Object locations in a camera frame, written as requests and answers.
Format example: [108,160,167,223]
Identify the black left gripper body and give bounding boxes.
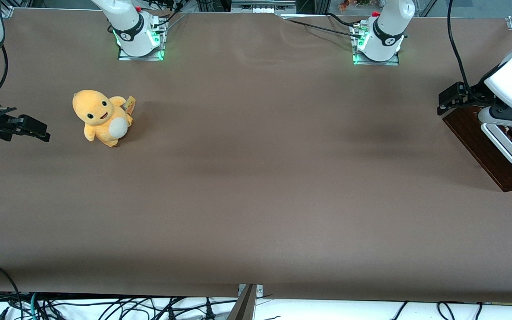
[462,83,491,108]

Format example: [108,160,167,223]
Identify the wooden drawer with white handle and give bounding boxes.
[463,106,512,178]

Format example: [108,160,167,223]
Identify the dark wooden drawer cabinet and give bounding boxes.
[443,104,512,192]

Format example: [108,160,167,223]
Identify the yellow plush toy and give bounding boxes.
[72,89,136,148]

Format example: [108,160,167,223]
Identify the brown paper table cover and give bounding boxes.
[0,8,512,304]

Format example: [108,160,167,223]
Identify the grey equipment box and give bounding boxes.
[230,0,297,14]

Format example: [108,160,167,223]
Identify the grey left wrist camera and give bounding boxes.
[477,106,512,130]

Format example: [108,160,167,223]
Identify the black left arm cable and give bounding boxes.
[447,0,477,96]

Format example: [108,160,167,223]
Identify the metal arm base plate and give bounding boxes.
[352,51,400,66]
[117,44,166,61]

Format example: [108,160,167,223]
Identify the short black cable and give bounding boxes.
[325,12,360,28]

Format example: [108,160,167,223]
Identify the long black cable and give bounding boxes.
[280,17,364,39]

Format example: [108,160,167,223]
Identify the silver metal bracket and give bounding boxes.
[238,284,264,299]

